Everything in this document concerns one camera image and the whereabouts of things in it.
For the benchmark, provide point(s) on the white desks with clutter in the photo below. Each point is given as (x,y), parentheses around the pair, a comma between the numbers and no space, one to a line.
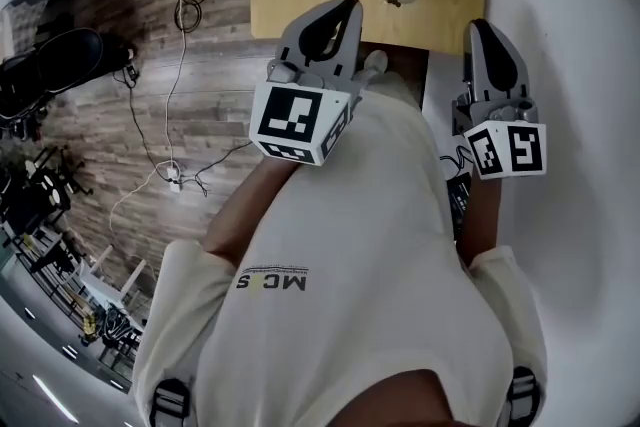
(95,305)

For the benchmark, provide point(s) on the cream printed t-shirt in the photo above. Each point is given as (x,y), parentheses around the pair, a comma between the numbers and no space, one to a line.
(350,240)

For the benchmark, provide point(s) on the black electronic device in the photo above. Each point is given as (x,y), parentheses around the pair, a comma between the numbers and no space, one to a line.
(459,202)

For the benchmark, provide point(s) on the person's neck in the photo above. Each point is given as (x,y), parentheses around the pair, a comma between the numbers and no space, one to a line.
(395,400)

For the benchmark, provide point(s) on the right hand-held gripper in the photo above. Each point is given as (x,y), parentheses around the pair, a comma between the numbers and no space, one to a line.
(522,150)

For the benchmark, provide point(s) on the black tripod stands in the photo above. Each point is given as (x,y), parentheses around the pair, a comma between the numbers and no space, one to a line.
(45,182)

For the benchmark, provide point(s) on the black office chair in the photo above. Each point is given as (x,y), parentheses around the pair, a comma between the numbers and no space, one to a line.
(55,60)

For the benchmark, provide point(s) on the person's left forearm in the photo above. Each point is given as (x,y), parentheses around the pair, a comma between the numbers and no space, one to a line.
(240,215)

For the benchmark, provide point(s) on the person's grey shoe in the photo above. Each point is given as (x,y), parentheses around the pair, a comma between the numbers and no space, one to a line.
(375,61)

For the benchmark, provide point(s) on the small white adapter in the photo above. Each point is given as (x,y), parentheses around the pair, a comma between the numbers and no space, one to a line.
(172,177)

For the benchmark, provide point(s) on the person's right forearm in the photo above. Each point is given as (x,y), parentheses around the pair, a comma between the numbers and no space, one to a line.
(482,220)

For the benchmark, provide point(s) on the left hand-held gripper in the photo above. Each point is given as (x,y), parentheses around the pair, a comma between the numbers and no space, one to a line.
(287,115)

